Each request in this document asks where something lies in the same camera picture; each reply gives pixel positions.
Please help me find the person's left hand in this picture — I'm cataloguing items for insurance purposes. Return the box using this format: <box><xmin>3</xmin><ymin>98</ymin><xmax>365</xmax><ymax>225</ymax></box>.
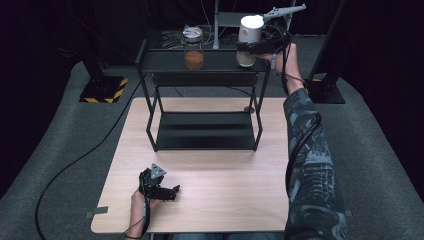
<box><xmin>130</xmin><ymin>188</ymin><xmax>158</xmax><ymax>215</ymax></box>

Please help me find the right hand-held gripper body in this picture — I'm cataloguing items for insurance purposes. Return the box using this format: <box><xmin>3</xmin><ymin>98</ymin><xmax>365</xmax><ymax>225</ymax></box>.
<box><xmin>258</xmin><ymin>3</ymin><xmax>307</xmax><ymax>56</ymax></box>

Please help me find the bundle of cables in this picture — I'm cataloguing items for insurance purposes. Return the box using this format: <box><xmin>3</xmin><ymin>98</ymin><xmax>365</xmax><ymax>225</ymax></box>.
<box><xmin>159</xmin><ymin>29</ymin><xmax>214</xmax><ymax>47</ymax></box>

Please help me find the person's right hand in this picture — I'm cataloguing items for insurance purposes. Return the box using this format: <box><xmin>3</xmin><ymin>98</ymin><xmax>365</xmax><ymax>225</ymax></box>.
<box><xmin>259</xmin><ymin>42</ymin><xmax>307</xmax><ymax>96</ymax></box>

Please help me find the glass jar of brown powder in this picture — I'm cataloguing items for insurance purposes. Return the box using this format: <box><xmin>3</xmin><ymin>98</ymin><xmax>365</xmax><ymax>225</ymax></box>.
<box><xmin>181</xmin><ymin>25</ymin><xmax>205</xmax><ymax>71</ymax></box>

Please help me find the long black floor cable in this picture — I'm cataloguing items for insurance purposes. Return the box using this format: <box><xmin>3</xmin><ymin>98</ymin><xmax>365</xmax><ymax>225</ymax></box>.
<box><xmin>34</xmin><ymin>79</ymin><xmax>143</xmax><ymax>240</ymax></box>

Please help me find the grey tape strip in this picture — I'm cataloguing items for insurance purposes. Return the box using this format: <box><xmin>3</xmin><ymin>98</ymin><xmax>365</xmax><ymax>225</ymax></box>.
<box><xmin>85</xmin><ymin>205</ymin><xmax>110</xmax><ymax>220</ymax></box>

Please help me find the black stand with striped base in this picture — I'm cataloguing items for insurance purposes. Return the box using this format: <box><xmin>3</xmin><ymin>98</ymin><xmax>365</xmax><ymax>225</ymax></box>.
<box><xmin>303</xmin><ymin>0</ymin><xmax>348</xmax><ymax>105</ymax></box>
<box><xmin>79</xmin><ymin>49</ymin><xmax>129</xmax><ymax>104</ymax></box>

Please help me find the thick black right gripper cable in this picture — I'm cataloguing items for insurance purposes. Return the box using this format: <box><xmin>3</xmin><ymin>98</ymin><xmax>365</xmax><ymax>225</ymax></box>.
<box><xmin>271</xmin><ymin>33</ymin><xmax>323</xmax><ymax>198</ymax></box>

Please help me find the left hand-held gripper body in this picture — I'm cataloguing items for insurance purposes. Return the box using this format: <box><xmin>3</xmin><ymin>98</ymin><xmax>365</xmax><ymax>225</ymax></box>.
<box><xmin>138</xmin><ymin>162</ymin><xmax>168</xmax><ymax>201</ymax></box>

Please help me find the black metal two-tier rack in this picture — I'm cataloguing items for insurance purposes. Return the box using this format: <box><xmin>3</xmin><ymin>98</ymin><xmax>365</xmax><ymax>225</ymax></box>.
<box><xmin>134</xmin><ymin>39</ymin><xmax>272</xmax><ymax>153</ymax></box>

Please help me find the thin black left gripper cable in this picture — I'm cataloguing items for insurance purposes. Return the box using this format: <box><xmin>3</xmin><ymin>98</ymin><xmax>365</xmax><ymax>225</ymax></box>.
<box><xmin>123</xmin><ymin>194</ymin><xmax>151</xmax><ymax>240</ymax></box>

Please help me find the white cup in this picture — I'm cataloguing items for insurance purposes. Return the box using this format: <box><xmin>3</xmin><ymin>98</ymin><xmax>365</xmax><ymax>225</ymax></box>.
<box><xmin>235</xmin><ymin>14</ymin><xmax>265</xmax><ymax>68</ymax></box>

